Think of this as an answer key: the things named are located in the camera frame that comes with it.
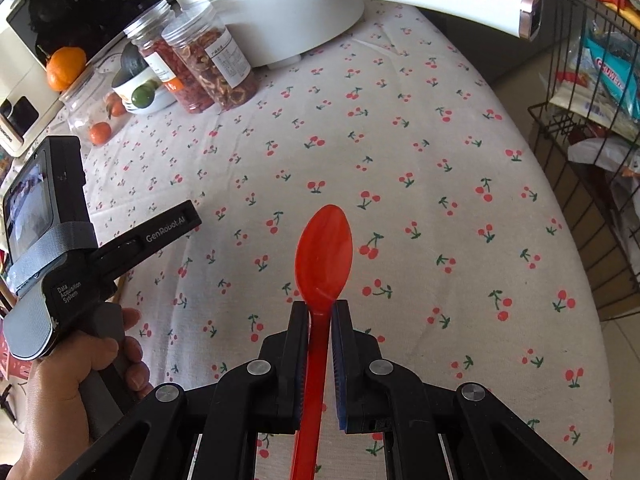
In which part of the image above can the black wire rack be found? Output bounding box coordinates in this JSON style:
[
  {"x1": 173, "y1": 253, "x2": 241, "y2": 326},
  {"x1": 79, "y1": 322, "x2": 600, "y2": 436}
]
[{"x1": 527, "y1": 0, "x2": 640, "y2": 323}]

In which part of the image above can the clear jar holding tangerines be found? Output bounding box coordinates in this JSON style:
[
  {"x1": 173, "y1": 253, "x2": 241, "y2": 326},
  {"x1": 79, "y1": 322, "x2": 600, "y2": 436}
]
[{"x1": 59, "y1": 62, "x2": 132, "y2": 148}]

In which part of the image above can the blue and white snack packet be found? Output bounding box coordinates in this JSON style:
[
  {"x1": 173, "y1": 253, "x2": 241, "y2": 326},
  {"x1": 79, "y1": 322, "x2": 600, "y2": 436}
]
[{"x1": 582, "y1": 22, "x2": 640, "y2": 111}]

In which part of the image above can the person's left hand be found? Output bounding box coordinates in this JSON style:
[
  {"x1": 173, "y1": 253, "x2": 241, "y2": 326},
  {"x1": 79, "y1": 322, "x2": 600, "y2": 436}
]
[{"x1": 9, "y1": 307, "x2": 155, "y2": 480}]

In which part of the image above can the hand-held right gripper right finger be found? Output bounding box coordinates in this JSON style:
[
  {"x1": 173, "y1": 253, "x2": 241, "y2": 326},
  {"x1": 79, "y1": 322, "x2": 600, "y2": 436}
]
[{"x1": 331, "y1": 299, "x2": 588, "y2": 480}]

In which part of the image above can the dark green avocado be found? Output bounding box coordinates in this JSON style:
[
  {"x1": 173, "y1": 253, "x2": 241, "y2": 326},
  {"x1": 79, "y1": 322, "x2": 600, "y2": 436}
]
[{"x1": 120, "y1": 42, "x2": 151, "y2": 81}]

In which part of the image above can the green lime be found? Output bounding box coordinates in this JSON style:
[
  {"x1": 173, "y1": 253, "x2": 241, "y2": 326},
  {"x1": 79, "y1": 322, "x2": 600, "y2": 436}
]
[{"x1": 131, "y1": 83, "x2": 155, "y2": 109}]

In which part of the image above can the clear jar of red berries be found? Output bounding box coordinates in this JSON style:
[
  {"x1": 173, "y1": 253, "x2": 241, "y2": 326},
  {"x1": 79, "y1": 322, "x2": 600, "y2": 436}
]
[{"x1": 124, "y1": 0, "x2": 216, "y2": 115}]

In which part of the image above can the clear jar of dried slices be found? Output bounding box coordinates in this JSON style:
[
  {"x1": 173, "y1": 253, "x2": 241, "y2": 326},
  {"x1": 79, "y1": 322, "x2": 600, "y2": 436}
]
[{"x1": 161, "y1": 2, "x2": 261, "y2": 111}]

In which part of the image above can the orange with stem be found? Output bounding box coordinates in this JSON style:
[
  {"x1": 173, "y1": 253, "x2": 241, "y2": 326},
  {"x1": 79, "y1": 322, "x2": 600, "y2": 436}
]
[{"x1": 46, "y1": 47, "x2": 88, "y2": 92}]

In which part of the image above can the red plastic spoon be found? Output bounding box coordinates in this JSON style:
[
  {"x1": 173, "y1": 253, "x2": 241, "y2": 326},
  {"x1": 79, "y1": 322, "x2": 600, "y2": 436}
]
[{"x1": 290, "y1": 204, "x2": 355, "y2": 480}]

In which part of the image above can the white oven with black glass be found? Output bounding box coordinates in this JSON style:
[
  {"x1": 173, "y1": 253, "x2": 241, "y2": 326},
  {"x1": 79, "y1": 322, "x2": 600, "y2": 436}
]
[{"x1": 0, "y1": 0, "x2": 173, "y2": 158}]

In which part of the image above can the white plastic bag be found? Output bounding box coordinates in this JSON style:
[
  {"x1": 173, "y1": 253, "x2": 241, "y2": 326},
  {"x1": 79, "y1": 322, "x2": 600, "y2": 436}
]
[{"x1": 567, "y1": 137, "x2": 640, "y2": 171}]

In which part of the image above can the white electric pot with handle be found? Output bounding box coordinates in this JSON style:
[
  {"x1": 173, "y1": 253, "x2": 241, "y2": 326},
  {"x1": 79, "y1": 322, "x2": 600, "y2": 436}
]
[{"x1": 154, "y1": 0, "x2": 543, "y2": 70}]

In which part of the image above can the cherry print tablecloth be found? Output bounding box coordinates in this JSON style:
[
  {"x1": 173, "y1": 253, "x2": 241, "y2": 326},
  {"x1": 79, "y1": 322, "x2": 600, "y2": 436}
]
[{"x1": 60, "y1": 0, "x2": 618, "y2": 480}]

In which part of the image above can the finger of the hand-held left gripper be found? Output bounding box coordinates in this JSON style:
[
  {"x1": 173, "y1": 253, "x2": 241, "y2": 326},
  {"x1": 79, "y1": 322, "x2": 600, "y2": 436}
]
[{"x1": 94, "y1": 199, "x2": 202, "y2": 266}]

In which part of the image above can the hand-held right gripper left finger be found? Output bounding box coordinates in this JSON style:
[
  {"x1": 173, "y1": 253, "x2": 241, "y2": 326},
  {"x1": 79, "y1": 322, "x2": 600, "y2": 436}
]
[{"x1": 62, "y1": 301, "x2": 311, "y2": 480}]

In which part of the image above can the white bowl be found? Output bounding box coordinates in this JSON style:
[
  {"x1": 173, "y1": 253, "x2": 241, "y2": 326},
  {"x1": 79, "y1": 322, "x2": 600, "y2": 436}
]
[{"x1": 111, "y1": 67, "x2": 177, "y2": 115}]

